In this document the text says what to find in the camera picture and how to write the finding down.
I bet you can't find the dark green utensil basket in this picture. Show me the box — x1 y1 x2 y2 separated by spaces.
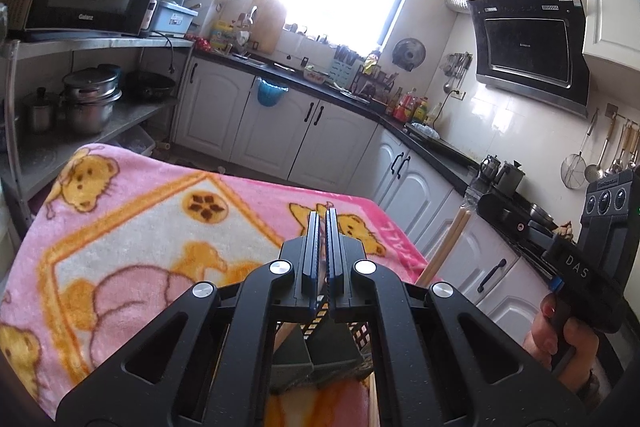
270 295 373 395

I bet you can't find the wooden chopsticks pair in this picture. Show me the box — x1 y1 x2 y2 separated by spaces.
416 205 472 287

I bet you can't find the person's right hand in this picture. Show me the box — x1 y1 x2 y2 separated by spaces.
523 294 599 393

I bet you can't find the metal strainer ladle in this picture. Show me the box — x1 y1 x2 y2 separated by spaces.
561 109 599 190

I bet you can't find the steel kettle on stove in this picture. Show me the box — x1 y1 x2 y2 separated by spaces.
494 160 525 197

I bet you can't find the blue hanging bowl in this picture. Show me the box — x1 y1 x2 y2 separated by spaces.
257 77 290 107

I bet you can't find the pink bear blanket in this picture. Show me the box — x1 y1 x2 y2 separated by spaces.
1 144 426 417

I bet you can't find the black range hood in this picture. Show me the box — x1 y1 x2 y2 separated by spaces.
468 0 590 118

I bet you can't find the wooden cutting board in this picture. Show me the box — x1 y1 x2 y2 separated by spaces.
250 0 286 54

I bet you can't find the stainless steel pot stack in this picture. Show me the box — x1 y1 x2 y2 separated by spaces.
62 64 122 135

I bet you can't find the blue plastic storage box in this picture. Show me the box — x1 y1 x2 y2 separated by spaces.
150 0 198 36

